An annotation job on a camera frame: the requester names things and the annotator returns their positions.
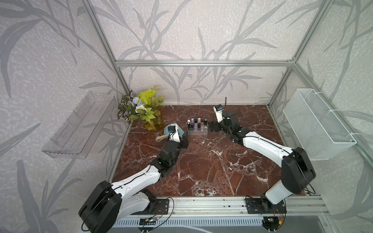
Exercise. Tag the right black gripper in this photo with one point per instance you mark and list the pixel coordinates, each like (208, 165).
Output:
(215, 126)

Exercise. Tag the artificial plant in amber vase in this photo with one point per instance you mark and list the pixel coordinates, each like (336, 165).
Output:
(144, 107)

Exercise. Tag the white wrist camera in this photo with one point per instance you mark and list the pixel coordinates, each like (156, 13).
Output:
(173, 133)
(218, 109)

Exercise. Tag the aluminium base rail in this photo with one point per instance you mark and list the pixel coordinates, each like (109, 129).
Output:
(235, 206)

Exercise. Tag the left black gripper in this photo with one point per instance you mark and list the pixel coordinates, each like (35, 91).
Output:
(184, 142)

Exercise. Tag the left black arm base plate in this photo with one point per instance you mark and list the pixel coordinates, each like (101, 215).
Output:
(158, 207)

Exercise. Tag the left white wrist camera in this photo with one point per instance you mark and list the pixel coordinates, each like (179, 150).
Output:
(173, 133)

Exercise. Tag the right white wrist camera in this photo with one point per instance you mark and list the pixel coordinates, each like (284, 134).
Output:
(218, 109)

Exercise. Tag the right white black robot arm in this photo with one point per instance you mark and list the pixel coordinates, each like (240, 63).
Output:
(297, 171)

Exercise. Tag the clear acrylic lipstick organizer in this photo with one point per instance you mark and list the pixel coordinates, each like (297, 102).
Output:
(197, 133)

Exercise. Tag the white wire mesh basket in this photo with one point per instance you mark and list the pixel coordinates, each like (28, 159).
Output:
(319, 130)

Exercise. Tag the small electronics board with wires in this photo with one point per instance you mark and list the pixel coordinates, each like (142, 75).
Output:
(144, 222)

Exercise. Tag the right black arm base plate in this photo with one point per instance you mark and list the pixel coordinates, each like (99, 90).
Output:
(263, 206)

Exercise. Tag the clear acrylic wall shelf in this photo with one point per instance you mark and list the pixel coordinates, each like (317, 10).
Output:
(76, 137)

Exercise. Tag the aluminium frame crossbar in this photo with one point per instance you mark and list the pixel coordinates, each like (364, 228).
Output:
(204, 63)

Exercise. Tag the teal plastic dustpan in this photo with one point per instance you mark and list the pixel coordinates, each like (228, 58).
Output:
(180, 130)

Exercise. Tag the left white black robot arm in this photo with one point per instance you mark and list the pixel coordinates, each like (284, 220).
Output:
(109, 202)

